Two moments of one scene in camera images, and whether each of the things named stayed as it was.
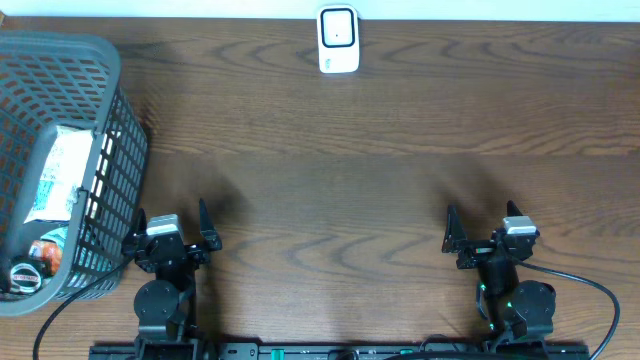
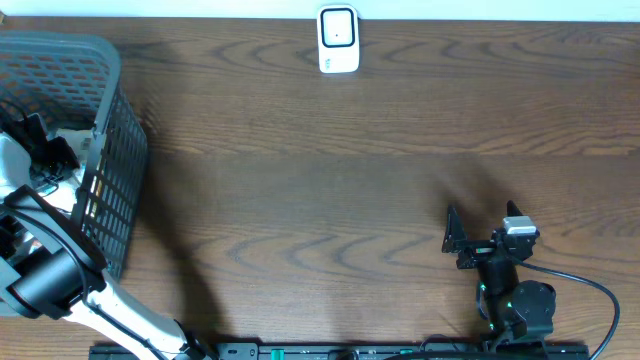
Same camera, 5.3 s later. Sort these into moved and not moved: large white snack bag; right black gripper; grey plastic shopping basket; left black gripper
Moved: left black gripper
Not moved: grey plastic shopping basket; large white snack bag; right black gripper
